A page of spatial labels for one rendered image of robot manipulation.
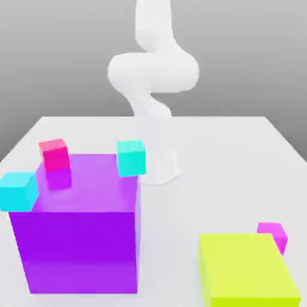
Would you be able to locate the large purple box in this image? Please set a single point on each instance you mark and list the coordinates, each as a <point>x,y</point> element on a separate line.
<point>76,249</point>

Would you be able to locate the large yellow box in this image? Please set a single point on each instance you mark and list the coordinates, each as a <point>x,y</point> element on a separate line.
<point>244,268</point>

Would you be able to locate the small purple cube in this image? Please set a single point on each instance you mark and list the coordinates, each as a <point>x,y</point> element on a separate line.
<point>59,178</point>

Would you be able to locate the small red cube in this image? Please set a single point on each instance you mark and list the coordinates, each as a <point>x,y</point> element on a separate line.
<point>56,156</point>

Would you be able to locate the small magenta cube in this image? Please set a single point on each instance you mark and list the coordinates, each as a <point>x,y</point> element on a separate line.
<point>275,232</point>

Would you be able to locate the small teal cube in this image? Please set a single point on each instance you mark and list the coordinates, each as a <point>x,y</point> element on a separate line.
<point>131,159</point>

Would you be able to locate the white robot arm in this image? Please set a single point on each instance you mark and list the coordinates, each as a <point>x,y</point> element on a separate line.
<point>153,72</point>

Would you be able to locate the small cyan cube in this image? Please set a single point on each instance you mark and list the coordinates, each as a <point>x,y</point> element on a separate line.
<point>16,191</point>

